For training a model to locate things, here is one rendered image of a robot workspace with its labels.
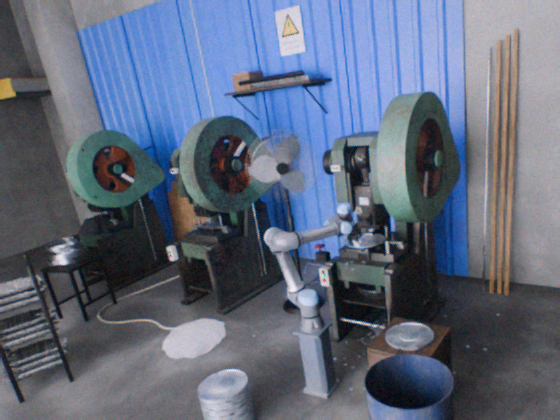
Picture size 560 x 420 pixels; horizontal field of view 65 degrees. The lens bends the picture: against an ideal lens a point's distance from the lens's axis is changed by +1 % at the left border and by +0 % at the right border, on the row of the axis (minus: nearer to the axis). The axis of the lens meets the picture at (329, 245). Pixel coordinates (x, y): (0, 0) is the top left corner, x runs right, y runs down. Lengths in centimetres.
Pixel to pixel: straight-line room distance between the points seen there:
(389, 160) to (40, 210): 709
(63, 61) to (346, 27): 429
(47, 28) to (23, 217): 305
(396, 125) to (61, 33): 567
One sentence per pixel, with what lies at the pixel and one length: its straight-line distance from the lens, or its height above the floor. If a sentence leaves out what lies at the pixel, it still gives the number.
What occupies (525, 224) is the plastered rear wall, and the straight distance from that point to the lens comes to 408.
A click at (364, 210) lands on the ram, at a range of 310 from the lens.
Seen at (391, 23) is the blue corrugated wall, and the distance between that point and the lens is 418.
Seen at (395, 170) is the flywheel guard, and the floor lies 134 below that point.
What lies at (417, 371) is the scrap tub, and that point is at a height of 38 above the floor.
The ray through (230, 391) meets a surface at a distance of 270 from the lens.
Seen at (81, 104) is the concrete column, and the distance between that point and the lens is 736.
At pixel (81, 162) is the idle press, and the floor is 147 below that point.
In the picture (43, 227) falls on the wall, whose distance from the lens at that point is 883.
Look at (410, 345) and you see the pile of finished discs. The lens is 265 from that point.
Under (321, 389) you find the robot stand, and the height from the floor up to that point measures 5.
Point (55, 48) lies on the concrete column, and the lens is 737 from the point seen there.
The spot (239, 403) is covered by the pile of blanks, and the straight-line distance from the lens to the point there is 270.
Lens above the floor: 178
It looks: 19 degrees down
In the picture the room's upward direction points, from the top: 7 degrees counter-clockwise
